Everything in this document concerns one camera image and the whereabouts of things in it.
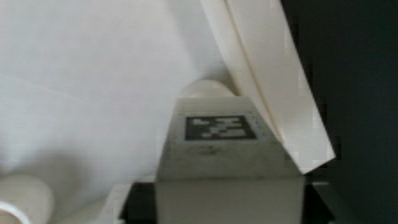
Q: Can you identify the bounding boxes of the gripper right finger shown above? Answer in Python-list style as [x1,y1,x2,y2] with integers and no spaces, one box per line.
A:
[304,180,336,224]

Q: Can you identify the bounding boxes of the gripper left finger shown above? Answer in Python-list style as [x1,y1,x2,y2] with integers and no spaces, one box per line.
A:
[119,182,157,224]

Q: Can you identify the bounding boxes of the white table leg with tag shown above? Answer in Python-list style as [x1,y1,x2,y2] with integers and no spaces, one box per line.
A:
[155,80,304,224]

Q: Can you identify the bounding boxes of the white square tabletop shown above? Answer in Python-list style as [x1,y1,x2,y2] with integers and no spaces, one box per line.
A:
[0,0,251,220]

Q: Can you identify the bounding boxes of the white U-shaped obstacle fence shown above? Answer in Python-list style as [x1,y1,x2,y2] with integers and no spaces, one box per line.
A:
[201,0,336,172]

